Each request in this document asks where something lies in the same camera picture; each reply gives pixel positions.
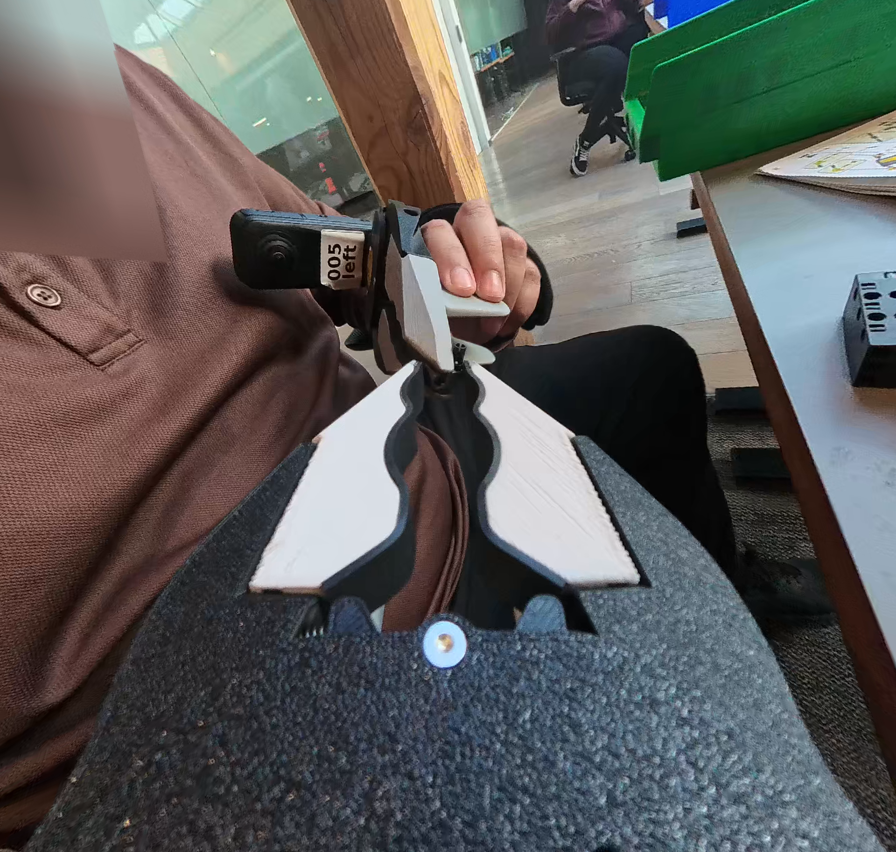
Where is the open instruction booklet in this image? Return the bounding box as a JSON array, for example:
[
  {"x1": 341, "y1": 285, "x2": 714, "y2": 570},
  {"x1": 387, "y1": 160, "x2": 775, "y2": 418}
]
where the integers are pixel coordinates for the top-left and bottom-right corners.
[{"x1": 756, "y1": 111, "x2": 896, "y2": 198}]

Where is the person's brown shirt torso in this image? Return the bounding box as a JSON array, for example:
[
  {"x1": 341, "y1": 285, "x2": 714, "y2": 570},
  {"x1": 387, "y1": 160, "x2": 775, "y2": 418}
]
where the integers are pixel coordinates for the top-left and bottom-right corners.
[{"x1": 0, "y1": 43, "x2": 470, "y2": 797}]

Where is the black yellow toy base assembly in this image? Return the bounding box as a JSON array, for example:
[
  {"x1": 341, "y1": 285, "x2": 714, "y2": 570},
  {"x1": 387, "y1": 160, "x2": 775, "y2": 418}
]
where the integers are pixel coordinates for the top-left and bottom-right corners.
[{"x1": 842, "y1": 272, "x2": 896, "y2": 388}]

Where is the white framed glass partition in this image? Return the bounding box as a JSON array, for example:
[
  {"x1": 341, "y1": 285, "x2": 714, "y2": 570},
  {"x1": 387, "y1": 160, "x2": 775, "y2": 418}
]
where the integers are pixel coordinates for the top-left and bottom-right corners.
[{"x1": 84, "y1": 0, "x2": 379, "y2": 202}]

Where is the person's left hand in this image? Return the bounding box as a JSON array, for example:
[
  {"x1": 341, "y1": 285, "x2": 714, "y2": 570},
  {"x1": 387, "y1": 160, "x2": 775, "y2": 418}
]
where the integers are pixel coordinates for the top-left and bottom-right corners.
[{"x1": 420, "y1": 197, "x2": 546, "y2": 328}]

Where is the grey connector with black pins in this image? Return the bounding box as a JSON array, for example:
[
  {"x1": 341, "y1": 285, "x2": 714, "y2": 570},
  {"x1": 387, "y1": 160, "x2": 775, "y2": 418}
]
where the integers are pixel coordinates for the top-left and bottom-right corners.
[{"x1": 433, "y1": 343, "x2": 471, "y2": 385}]

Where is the wooden table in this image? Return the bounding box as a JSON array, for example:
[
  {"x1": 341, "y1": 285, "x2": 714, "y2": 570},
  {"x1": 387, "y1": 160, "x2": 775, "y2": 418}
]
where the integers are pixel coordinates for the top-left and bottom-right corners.
[{"x1": 269, "y1": 0, "x2": 487, "y2": 209}]

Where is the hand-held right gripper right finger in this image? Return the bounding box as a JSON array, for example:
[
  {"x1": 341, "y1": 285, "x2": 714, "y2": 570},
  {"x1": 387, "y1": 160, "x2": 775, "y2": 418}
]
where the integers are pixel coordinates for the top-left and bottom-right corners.
[{"x1": 465, "y1": 362, "x2": 643, "y2": 591}]

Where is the green plastic bin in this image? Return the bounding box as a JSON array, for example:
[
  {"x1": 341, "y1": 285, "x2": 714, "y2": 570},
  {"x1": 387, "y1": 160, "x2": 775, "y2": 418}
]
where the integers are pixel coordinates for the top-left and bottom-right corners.
[{"x1": 623, "y1": 0, "x2": 896, "y2": 182}]

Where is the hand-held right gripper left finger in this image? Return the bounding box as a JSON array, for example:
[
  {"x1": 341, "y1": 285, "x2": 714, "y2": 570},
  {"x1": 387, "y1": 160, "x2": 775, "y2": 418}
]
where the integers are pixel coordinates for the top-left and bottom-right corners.
[{"x1": 248, "y1": 360, "x2": 424, "y2": 597}]

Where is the person's black shoe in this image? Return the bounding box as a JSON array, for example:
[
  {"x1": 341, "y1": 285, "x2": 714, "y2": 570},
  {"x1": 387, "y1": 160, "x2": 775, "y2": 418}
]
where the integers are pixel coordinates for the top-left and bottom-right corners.
[{"x1": 738, "y1": 551, "x2": 834, "y2": 616}]

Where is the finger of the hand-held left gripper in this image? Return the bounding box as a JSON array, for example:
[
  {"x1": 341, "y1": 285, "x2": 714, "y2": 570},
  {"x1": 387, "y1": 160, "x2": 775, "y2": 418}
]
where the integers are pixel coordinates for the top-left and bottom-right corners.
[{"x1": 401, "y1": 253, "x2": 457, "y2": 373}]

